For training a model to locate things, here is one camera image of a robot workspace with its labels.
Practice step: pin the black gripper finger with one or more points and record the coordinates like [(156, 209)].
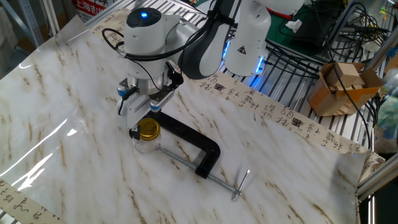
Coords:
[(135, 133)]

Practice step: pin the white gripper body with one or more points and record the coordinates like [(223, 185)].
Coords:
[(136, 110)]

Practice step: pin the gold metal jar lid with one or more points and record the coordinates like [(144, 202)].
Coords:
[(149, 128)]

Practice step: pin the small clear glass jar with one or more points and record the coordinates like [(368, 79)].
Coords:
[(146, 147)]

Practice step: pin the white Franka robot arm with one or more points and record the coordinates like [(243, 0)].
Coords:
[(146, 46)]

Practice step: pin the marble pattern plastic sheet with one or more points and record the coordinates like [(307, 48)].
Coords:
[(93, 174)]

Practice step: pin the black C-clamp with steel screw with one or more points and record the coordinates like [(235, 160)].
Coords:
[(205, 149)]

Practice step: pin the red and white printed carton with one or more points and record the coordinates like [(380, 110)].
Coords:
[(88, 7)]

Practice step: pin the grey perforated shelf upright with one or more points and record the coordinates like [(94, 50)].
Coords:
[(30, 21)]

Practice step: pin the green mat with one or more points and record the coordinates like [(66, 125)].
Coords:
[(276, 37)]

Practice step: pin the crumpled white paper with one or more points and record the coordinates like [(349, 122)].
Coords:
[(293, 25)]

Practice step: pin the black device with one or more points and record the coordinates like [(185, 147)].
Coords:
[(311, 34)]

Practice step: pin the wooden block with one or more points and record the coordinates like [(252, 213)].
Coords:
[(345, 74)]

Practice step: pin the open cardboard box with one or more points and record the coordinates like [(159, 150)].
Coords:
[(360, 96)]

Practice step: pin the teal plastic bag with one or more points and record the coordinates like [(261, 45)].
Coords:
[(388, 118)]

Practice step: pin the aluminium frame rail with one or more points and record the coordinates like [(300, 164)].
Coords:
[(382, 51), (376, 180)]

